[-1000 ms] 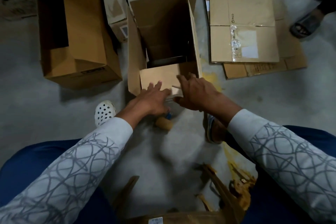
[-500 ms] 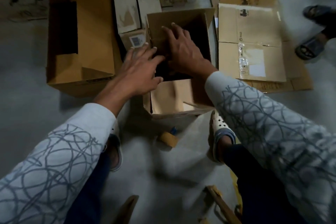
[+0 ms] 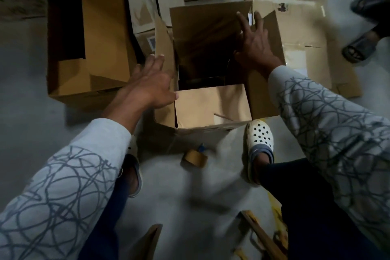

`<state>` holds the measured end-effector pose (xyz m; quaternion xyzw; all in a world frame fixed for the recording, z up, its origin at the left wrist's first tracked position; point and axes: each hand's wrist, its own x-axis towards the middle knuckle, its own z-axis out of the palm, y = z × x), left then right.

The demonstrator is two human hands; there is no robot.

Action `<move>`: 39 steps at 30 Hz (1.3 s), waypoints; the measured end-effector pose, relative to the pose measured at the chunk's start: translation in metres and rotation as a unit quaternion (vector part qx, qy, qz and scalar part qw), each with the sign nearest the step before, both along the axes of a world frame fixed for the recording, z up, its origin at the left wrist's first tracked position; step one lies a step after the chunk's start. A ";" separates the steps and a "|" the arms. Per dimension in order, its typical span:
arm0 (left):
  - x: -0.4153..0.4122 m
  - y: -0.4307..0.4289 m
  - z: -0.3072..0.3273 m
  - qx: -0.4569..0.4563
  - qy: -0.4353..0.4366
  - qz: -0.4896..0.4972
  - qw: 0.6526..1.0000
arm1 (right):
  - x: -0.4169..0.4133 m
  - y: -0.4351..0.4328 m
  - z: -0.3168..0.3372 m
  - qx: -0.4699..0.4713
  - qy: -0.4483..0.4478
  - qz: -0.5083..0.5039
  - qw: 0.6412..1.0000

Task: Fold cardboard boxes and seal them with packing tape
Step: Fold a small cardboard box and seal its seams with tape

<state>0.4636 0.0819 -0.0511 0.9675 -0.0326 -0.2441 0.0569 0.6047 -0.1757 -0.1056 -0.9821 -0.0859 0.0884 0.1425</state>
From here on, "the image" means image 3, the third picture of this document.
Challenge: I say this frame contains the small cardboard box being taped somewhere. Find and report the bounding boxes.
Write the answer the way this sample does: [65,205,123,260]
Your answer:
[152,0,287,148]

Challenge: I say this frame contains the person's blue trousers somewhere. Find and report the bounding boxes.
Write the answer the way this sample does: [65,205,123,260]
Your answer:
[78,158,388,260]

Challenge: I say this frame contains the person's left forearm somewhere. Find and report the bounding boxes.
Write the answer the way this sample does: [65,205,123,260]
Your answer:
[0,106,132,260]

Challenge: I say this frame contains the person's right hand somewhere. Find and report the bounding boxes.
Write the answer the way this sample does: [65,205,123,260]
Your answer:
[234,11,285,81]

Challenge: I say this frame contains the brown plastic-wrapped stool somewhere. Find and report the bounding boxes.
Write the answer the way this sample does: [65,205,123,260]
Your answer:
[139,208,288,260]

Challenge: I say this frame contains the person's right white clog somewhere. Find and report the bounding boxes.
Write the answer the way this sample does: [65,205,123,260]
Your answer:
[244,119,275,185]

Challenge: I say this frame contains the person's left white clog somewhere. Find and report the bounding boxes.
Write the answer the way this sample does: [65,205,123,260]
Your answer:
[119,138,145,199]

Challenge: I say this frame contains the large black-label cardboard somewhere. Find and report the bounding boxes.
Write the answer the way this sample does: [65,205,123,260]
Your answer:
[46,0,139,109]

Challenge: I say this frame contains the person's left hand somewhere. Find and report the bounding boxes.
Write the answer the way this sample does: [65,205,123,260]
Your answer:
[104,54,179,134]

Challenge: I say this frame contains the brown packing tape roll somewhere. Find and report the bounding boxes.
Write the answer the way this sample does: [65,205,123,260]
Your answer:
[183,147,209,169]

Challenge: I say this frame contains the flat brown cardboard sheet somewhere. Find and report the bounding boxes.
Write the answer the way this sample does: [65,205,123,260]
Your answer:
[240,0,364,100]

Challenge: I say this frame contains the person's right forearm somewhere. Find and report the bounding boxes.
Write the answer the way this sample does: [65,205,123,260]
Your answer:
[267,65,390,251]

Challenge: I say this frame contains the person's white clog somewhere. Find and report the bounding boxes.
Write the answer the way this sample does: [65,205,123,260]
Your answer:
[119,138,145,199]
[244,119,275,185]

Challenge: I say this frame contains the small brown cardboard box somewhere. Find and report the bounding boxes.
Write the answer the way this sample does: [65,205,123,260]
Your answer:
[124,0,187,56]

